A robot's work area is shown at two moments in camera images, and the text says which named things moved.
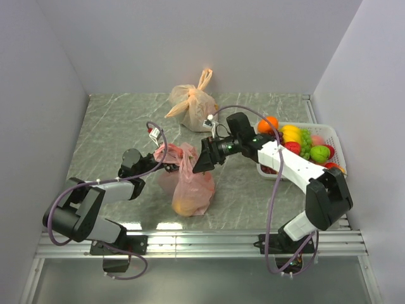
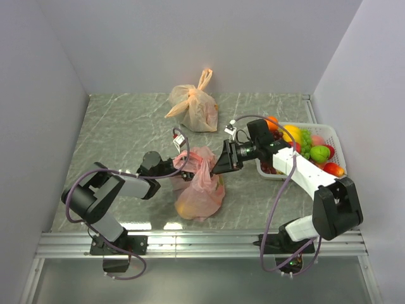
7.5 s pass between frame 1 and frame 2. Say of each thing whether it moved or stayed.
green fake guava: stayed
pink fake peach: stayed
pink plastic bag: moved
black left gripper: moved
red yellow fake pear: stayed
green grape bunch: stayed
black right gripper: moved
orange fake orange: stayed
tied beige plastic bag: stayed
